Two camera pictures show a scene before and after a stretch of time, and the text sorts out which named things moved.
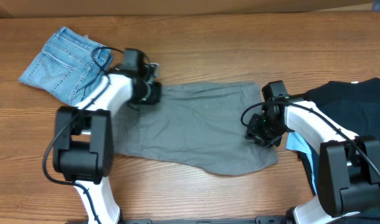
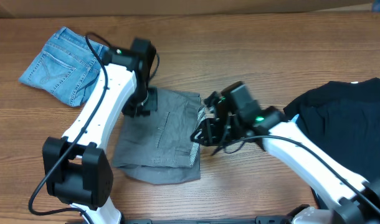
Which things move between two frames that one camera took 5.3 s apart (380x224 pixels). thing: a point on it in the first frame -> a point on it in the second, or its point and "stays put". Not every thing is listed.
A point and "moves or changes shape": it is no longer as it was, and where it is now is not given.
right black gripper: [260, 134] -> [215, 121]
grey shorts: [199, 125] moves or changes shape
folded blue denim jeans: [68, 65] stays put
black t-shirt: [362, 107] stays put
